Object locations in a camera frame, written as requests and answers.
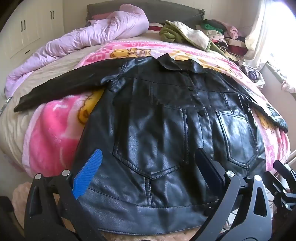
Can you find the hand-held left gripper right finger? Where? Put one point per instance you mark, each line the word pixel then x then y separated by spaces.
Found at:
pixel 204 163

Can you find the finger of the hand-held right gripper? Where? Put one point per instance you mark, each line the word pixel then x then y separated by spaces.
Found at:
pixel 283 170

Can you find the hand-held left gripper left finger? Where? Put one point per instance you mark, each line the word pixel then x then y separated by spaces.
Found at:
pixel 88 170

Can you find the black leather jacket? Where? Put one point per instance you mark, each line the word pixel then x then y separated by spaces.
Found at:
pixel 150 127

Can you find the laundry basket with clothes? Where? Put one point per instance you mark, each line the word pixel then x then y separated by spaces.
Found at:
pixel 253 75

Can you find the pile of folded clothes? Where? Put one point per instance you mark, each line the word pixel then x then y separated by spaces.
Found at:
pixel 222 44

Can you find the pink printed blanket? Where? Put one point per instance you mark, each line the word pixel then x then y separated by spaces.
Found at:
pixel 53 120

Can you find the fluffy beige rug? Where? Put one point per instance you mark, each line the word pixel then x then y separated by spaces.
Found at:
pixel 20 197

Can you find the green and cream blanket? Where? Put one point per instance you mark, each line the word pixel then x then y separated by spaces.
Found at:
pixel 185 30

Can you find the cream curtain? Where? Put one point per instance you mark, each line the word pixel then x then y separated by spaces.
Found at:
pixel 259 34

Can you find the lilac quilt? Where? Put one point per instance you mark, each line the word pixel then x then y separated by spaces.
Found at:
pixel 92 32

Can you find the red striped pillow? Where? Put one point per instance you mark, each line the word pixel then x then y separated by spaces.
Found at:
pixel 153 27

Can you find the grey headboard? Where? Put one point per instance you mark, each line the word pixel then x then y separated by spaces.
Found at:
pixel 166 14

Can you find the cream wardrobe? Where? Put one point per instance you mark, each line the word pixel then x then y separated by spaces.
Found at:
pixel 30 23

